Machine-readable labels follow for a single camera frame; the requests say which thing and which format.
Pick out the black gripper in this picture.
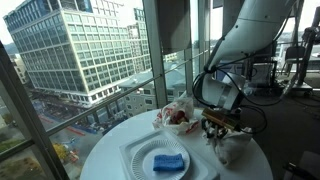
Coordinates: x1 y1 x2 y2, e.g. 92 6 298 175
200 118 234 140

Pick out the white terry towel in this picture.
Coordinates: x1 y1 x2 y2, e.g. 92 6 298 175
203 127 254 167

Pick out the blue sponge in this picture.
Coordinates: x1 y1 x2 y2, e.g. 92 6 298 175
152 152 185 172

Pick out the metal equipment rack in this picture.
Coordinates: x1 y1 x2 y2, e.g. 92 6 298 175
248 43 278 88

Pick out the white paper plate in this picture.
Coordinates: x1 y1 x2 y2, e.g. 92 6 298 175
130 138 192 180

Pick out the black metal bar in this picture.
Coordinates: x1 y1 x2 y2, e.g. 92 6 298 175
283 161 320 180

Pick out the white styrofoam box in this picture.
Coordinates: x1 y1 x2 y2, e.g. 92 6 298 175
119 129 221 180

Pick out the gray window mullion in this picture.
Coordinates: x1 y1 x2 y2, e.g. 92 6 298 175
142 0 169 109
0 39 69 180

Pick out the gray window railing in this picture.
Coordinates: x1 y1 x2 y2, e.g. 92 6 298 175
0 49 214 161

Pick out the gray office chair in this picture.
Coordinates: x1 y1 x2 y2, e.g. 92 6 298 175
283 45 307 76

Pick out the dark roller window blind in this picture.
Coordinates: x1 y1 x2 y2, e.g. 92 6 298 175
157 0 193 56

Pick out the yellowish wrist camera bar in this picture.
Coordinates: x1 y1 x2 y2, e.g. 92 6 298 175
200 107 242 132

